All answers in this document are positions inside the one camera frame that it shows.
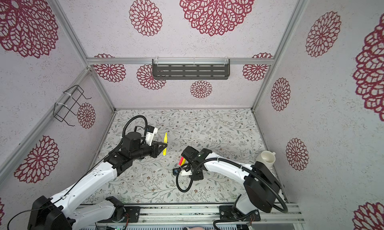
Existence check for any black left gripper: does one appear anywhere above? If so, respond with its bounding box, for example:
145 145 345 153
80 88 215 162
132 140 168 161

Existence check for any yellow highlighter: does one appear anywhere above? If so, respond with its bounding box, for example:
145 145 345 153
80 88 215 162
163 132 168 156

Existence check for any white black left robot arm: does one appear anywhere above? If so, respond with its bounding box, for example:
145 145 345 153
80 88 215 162
27 132 168 230

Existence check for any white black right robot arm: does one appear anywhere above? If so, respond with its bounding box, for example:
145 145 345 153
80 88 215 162
173 146 288 215

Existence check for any white mug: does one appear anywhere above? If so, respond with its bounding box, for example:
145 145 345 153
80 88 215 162
256 151 276 169

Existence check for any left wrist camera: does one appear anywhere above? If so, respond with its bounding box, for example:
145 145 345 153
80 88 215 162
145 126 158 146

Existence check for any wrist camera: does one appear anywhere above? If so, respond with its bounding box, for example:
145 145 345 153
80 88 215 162
145 126 158 146
172 167 193 176

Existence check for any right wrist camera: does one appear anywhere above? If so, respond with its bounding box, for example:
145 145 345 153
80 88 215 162
172 167 193 176

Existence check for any black corrugated right cable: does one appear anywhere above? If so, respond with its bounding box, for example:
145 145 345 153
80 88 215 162
175 157 289 214

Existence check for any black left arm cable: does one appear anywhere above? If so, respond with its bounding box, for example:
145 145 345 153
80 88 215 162
6 115 149 230

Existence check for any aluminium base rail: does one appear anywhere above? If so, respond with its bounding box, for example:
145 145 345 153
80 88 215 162
85 203 305 230

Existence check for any dark grey wall shelf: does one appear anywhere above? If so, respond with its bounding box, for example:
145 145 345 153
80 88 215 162
152 59 231 80

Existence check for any black wire wall basket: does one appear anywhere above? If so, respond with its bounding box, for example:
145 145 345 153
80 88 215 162
52 85 91 127

